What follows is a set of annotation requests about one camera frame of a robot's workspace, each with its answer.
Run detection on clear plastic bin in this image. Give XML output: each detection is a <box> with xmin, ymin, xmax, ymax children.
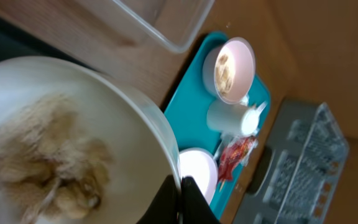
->
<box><xmin>77</xmin><ymin>0</ymin><xmax>214</xmax><ymax>54</ymax></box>

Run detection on red snack wrapper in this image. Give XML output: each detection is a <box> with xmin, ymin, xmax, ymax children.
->
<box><xmin>218</xmin><ymin>136</ymin><xmax>259</xmax><ymax>182</ymax></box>

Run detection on pink bowl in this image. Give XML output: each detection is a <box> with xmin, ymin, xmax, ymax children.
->
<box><xmin>202</xmin><ymin>37</ymin><xmax>256</xmax><ymax>104</ymax></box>

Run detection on grey dishwasher rack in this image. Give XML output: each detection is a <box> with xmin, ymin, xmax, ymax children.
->
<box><xmin>233</xmin><ymin>99</ymin><xmax>349</xmax><ymax>224</ymax></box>

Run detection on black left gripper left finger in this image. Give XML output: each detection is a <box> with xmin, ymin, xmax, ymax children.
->
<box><xmin>137</xmin><ymin>175</ymin><xmax>178</xmax><ymax>224</ymax></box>

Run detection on teal plastic tray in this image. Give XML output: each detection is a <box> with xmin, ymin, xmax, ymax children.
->
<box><xmin>164</xmin><ymin>31</ymin><xmax>271</xmax><ymax>219</ymax></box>

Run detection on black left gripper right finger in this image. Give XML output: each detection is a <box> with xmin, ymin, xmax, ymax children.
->
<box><xmin>181</xmin><ymin>177</ymin><xmax>220</xmax><ymax>224</ymax></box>

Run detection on rice and peanut leftovers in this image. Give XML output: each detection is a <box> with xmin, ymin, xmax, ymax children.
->
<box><xmin>0</xmin><ymin>95</ymin><xmax>113</xmax><ymax>223</ymax></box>

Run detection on pink plate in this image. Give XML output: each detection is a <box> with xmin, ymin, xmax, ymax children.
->
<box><xmin>179</xmin><ymin>147</ymin><xmax>218</xmax><ymax>205</ymax></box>

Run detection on white bowl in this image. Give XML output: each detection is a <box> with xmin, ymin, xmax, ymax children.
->
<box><xmin>0</xmin><ymin>57</ymin><xmax>181</xmax><ymax>223</ymax></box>

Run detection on white upturned cup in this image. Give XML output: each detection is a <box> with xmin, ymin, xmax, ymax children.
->
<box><xmin>206</xmin><ymin>99</ymin><xmax>260</xmax><ymax>138</ymax></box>

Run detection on crumpled white napkin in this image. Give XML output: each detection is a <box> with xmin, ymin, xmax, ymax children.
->
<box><xmin>213</xmin><ymin>95</ymin><xmax>269</xmax><ymax>159</ymax></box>

